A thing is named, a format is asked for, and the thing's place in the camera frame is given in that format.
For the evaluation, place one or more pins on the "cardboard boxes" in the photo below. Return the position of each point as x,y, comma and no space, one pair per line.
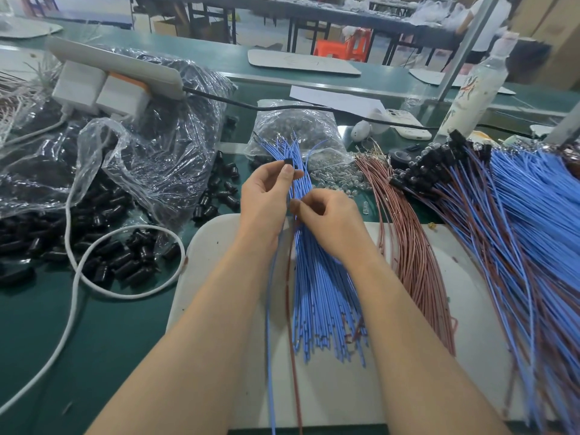
550,27

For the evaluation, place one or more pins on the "person's right forearm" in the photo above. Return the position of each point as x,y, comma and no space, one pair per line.
426,358

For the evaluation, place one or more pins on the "small clear plastic bag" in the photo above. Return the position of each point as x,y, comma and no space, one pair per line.
295,127

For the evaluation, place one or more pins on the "white flat device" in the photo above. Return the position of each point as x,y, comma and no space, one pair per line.
406,125

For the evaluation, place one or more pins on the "black cap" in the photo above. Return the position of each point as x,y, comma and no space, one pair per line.
289,163

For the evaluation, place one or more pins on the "person's right hand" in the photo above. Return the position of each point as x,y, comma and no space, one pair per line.
337,226

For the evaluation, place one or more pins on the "orange plastic stool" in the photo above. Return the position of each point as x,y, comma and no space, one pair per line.
345,45

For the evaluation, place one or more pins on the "white orange charger adapter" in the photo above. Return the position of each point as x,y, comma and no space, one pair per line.
123,95

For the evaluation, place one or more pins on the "white work board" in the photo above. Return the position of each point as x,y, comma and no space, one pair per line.
362,394

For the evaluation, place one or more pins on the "pile of black plastic caps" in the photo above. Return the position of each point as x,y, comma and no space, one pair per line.
27,240

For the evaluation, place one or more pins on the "blue table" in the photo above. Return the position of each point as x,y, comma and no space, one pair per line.
80,8

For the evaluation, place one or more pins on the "white power strip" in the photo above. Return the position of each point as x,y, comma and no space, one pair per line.
118,66

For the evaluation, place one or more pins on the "white flat tray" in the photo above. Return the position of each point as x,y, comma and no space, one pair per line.
304,62
428,77
29,28

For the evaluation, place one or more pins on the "large clear plastic bag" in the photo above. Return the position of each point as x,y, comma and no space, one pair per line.
172,131

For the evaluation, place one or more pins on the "long black-frame table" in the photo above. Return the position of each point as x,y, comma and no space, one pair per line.
290,8

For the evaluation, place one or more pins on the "person's left hand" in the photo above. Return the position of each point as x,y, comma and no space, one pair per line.
267,205

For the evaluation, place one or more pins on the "white computer mouse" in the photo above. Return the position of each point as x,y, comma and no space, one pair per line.
361,131

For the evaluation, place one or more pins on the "person's left forearm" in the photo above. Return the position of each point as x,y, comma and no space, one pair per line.
181,362

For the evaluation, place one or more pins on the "slanted metal frame post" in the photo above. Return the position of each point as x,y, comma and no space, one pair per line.
469,42

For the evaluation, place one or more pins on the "short metal frame post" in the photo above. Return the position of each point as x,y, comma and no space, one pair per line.
564,127

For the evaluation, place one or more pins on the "white spray bottle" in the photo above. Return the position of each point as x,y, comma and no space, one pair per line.
476,90

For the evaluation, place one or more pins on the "white paper sheet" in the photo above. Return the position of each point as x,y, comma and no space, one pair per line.
333,99

